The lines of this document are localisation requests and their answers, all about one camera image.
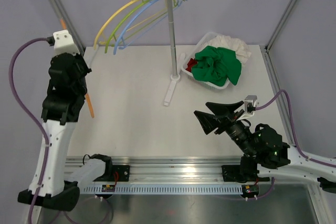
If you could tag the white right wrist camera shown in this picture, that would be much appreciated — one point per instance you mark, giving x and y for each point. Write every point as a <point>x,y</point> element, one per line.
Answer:
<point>250,104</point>

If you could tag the light blue plastic hanger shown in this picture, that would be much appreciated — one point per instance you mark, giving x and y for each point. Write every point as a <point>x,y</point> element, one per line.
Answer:
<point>141,16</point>

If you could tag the green t shirt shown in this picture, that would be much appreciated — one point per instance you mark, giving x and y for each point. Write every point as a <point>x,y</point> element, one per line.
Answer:
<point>216,65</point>

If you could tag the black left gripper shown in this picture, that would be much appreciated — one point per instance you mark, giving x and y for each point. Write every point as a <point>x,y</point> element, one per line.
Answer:
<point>87,70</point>

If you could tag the white slotted cable duct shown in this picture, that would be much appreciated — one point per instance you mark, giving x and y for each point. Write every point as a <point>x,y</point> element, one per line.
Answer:
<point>170,189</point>

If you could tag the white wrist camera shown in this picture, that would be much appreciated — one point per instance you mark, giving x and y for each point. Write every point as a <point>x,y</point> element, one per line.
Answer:
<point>250,104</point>
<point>62,42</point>

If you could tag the lime green hanger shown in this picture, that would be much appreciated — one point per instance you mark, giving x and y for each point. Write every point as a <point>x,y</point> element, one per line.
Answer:
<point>100,38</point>

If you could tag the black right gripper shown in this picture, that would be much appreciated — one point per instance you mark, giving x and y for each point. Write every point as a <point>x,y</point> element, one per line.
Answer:
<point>210,121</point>

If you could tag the aluminium frame rail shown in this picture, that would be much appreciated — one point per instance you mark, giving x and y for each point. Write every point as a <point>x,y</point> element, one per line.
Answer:
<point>187,170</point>

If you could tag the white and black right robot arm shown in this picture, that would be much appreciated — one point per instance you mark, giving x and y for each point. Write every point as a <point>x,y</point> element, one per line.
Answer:
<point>265,154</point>

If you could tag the orange hanger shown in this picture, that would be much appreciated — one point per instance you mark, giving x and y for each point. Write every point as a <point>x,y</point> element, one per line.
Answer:
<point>89,106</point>

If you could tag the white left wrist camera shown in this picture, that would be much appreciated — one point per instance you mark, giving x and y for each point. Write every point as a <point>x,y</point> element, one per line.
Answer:
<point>62,42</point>

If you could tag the beige t shirt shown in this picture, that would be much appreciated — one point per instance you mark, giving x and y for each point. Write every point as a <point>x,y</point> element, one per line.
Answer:
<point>240,48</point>

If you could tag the red t shirt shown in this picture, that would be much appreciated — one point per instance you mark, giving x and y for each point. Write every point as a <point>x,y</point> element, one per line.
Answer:
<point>192,62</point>

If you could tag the white plastic basket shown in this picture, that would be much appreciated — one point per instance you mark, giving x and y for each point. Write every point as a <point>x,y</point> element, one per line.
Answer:
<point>198,47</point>

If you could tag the aluminium corner post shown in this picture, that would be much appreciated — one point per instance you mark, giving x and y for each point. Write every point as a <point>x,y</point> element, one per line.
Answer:
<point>280,25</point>

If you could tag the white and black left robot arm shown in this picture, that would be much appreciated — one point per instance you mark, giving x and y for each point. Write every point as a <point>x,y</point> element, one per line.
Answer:
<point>61,107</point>

